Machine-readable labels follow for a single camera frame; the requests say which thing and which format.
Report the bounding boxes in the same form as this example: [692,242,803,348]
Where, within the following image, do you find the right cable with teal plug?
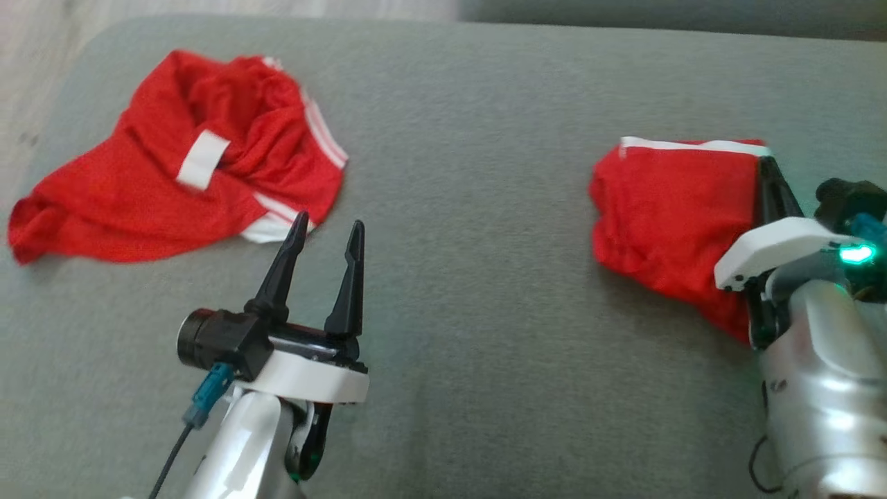
[851,213,887,261]

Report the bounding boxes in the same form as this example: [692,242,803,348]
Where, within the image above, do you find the large grey sofa seat cushion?
[0,15,887,499]

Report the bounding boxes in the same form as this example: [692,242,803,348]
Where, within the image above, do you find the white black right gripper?
[714,157,860,351]

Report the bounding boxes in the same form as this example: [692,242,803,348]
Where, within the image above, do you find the cable with teal plug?
[149,362,235,499]
[851,213,887,261]

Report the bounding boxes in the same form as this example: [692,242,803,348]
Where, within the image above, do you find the small grey sofa cushion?
[457,0,887,42]

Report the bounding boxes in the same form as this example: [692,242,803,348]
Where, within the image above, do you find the left cable with teal plug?
[149,362,235,499]

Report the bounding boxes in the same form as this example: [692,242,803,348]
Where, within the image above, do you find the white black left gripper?
[239,211,369,405]

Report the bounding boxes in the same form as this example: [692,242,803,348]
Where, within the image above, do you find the red Bulls basketball jersey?
[8,50,349,265]

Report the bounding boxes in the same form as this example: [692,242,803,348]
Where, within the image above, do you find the red shorts with white stripes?
[589,137,773,345]

